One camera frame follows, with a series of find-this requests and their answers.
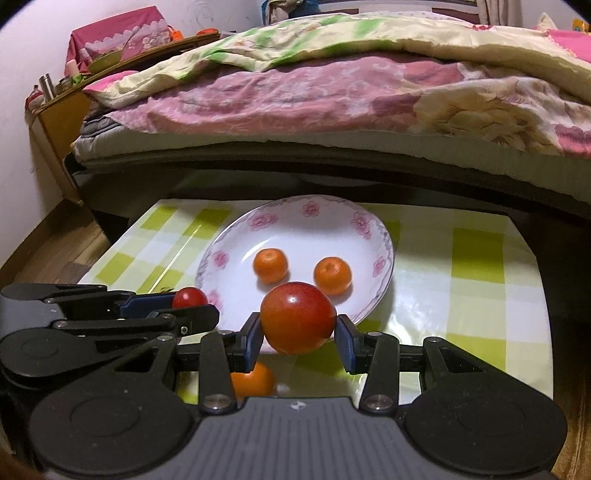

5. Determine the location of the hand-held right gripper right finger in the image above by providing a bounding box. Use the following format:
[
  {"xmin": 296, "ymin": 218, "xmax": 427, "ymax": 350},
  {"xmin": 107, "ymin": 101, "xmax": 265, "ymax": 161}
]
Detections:
[{"xmin": 335, "ymin": 315, "xmax": 485, "ymax": 415}]

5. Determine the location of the pink cloth cover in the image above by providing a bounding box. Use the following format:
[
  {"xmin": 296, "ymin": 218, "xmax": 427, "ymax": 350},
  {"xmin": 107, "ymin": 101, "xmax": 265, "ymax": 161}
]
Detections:
[{"xmin": 67, "ymin": 6, "xmax": 174, "ymax": 71}]

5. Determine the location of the green checked tablecloth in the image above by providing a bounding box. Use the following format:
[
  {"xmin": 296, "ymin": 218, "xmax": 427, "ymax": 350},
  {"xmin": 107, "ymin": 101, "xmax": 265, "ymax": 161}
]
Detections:
[{"xmin": 76, "ymin": 198, "xmax": 555, "ymax": 407}]

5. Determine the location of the green bowl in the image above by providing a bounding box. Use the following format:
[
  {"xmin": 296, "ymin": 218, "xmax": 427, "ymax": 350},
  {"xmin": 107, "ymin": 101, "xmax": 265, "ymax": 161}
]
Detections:
[{"xmin": 88, "ymin": 48, "xmax": 124, "ymax": 75}]

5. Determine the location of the pink pillow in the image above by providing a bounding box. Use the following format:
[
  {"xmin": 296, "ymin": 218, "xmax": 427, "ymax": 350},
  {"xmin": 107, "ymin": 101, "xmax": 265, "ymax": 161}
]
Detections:
[{"xmin": 536, "ymin": 13, "xmax": 591, "ymax": 61}]

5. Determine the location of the white floral plate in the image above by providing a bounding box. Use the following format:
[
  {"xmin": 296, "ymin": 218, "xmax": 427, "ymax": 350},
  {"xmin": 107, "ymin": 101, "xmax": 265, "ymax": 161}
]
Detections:
[{"xmin": 195, "ymin": 195, "xmax": 395, "ymax": 342}]

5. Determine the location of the orange mandarin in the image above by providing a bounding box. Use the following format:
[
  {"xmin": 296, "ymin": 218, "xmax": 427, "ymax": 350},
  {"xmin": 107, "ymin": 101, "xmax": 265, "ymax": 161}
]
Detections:
[
  {"xmin": 230, "ymin": 362, "xmax": 278, "ymax": 398},
  {"xmin": 252, "ymin": 248, "xmax": 289, "ymax": 284},
  {"xmin": 313, "ymin": 257, "xmax": 352, "ymax": 296}
]

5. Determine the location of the dark bed frame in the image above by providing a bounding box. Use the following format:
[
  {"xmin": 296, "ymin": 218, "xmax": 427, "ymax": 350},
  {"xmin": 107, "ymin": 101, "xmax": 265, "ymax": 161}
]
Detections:
[{"xmin": 65, "ymin": 152, "xmax": 591, "ymax": 261}]

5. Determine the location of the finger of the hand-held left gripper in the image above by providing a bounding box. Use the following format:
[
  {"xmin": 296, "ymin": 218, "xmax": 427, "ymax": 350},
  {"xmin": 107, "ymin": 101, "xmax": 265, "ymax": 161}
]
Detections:
[
  {"xmin": 46, "ymin": 304, "xmax": 221, "ymax": 346},
  {"xmin": 2, "ymin": 282, "xmax": 180, "ymax": 319}
]

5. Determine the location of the round red cherry tomato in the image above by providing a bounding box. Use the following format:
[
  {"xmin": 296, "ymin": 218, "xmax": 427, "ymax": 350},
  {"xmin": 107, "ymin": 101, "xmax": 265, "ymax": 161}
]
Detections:
[{"xmin": 172, "ymin": 287, "xmax": 209, "ymax": 309}]

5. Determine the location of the grey mattress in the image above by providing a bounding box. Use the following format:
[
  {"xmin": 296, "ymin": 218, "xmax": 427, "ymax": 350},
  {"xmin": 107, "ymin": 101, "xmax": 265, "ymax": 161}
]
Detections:
[{"xmin": 71, "ymin": 113, "xmax": 591, "ymax": 204}]

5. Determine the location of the wooden nightstand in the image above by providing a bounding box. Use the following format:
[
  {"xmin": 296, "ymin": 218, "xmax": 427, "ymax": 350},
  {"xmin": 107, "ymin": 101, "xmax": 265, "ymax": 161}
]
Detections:
[{"xmin": 30, "ymin": 32, "xmax": 222, "ymax": 204}]

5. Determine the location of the bed with floral quilt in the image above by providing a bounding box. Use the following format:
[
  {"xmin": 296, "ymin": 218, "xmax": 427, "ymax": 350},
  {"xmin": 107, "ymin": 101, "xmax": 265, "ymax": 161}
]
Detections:
[{"xmin": 83, "ymin": 11, "xmax": 591, "ymax": 160}]

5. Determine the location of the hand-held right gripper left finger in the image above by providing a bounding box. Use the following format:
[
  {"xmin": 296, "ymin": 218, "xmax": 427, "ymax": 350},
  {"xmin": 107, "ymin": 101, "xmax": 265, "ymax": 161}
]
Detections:
[{"xmin": 113, "ymin": 313, "xmax": 266, "ymax": 415}]

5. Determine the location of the large red tomato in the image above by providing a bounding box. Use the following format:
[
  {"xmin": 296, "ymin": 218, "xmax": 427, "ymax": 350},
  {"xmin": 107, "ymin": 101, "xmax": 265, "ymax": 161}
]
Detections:
[{"xmin": 260, "ymin": 281, "xmax": 338, "ymax": 355}]

